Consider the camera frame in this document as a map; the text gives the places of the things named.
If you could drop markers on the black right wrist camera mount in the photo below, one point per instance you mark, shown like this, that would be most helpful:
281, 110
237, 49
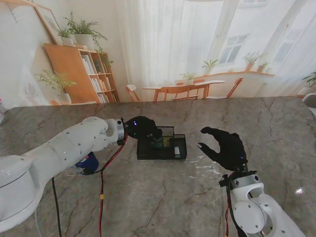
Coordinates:
224, 180

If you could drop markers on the small pale blue eraser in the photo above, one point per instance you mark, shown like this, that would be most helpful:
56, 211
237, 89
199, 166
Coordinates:
177, 151

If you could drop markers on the printed room backdrop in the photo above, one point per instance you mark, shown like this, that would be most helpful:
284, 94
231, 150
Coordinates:
160, 49

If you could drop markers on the white rounded object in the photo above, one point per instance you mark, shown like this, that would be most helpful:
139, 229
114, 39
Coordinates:
310, 100

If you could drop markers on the blue mesh pen cup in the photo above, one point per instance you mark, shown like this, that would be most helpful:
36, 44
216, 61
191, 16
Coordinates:
90, 163

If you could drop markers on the green binder clip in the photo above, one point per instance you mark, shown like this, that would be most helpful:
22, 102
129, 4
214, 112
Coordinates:
157, 145

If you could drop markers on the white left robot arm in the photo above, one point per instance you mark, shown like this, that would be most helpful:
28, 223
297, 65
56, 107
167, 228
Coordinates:
49, 163

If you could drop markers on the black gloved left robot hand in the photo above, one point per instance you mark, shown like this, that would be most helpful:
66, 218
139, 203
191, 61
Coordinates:
145, 128

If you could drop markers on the black mesh desk organizer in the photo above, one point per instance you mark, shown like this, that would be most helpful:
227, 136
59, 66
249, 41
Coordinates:
158, 153

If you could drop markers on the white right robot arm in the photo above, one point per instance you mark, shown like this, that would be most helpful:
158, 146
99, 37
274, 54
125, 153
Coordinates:
259, 207

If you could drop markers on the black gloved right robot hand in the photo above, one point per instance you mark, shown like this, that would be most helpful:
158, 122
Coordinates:
227, 150

